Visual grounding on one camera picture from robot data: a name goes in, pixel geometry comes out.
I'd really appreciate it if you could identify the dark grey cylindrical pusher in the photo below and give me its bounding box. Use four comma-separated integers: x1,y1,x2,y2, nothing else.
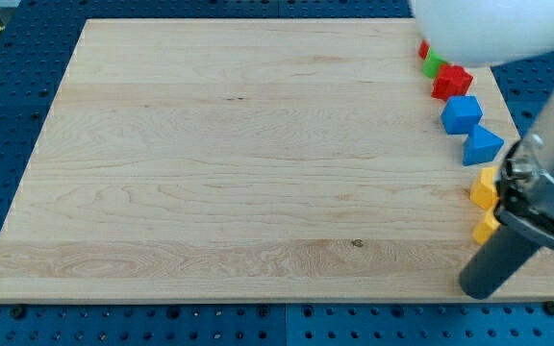
459,225,541,300

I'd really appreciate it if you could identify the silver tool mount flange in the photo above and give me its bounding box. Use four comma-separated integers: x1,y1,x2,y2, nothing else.
495,95,554,250

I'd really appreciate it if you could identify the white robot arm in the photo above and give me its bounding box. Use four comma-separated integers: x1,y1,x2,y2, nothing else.
410,0,554,299

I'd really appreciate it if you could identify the green star block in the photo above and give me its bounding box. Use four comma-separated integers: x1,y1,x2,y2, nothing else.
422,48,450,79

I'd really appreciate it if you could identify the red circle block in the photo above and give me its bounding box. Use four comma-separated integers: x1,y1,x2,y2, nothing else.
417,39,430,60

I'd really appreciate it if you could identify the yellow block lower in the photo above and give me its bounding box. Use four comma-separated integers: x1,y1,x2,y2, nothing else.
472,209,500,245

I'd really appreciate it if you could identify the yellow block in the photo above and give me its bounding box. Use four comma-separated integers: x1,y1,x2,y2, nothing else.
469,166,498,210
472,209,500,245

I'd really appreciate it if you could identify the yellow block upper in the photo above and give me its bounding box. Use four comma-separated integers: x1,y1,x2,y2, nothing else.
469,166,498,210

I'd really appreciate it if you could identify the blue triangle block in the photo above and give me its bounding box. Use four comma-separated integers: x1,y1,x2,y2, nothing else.
462,124,504,166

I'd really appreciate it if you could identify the blue cube block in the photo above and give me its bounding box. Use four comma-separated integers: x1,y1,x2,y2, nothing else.
441,95,483,135

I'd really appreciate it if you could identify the light wooden board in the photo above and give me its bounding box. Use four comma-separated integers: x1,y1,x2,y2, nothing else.
0,17,554,305

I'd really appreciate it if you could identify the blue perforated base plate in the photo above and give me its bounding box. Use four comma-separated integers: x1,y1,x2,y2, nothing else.
0,0,554,345

